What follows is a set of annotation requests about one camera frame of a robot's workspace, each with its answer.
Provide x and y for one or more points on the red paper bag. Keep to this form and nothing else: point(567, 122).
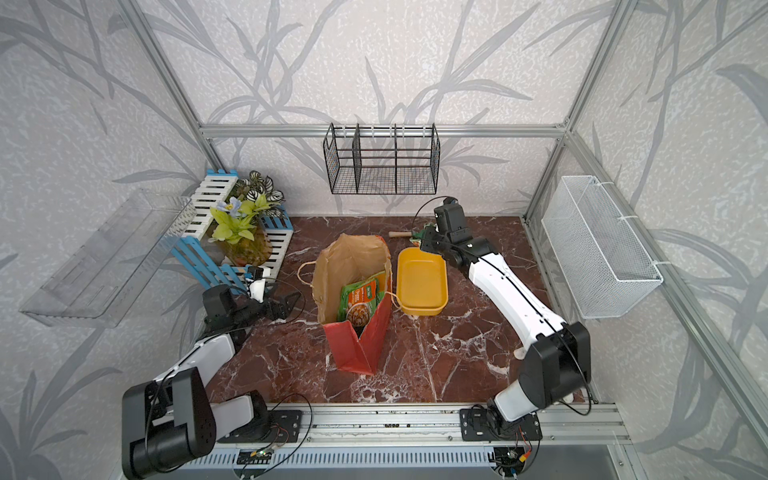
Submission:
point(349, 259)

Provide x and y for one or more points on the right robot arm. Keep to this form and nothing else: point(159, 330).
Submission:
point(556, 355)

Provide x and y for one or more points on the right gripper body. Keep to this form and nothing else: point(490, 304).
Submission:
point(433, 243)

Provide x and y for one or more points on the blue white wooden crate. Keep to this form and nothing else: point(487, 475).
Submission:
point(204, 259)

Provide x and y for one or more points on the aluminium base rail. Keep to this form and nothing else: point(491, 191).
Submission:
point(394, 425)

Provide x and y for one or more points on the black wire basket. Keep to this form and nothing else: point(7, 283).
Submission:
point(382, 160)

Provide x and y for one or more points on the clear acrylic shelf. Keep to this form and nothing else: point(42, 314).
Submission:
point(98, 284)

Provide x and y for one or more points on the green toy rake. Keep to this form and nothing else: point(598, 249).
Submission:
point(413, 236)

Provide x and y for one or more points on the potted artificial plant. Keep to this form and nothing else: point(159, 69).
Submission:
point(237, 226)

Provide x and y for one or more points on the yellow plastic tray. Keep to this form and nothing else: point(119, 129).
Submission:
point(422, 284)

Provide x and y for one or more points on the red green cereal packet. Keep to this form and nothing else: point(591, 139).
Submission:
point(360, 300)

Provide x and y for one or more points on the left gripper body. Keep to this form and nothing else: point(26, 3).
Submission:
point(271, 313)

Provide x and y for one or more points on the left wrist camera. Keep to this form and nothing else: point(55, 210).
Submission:
point(257, 277)

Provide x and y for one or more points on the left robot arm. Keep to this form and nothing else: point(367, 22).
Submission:
point(230, 316)

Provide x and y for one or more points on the white wire basket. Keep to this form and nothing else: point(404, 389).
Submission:
point(603, 262)

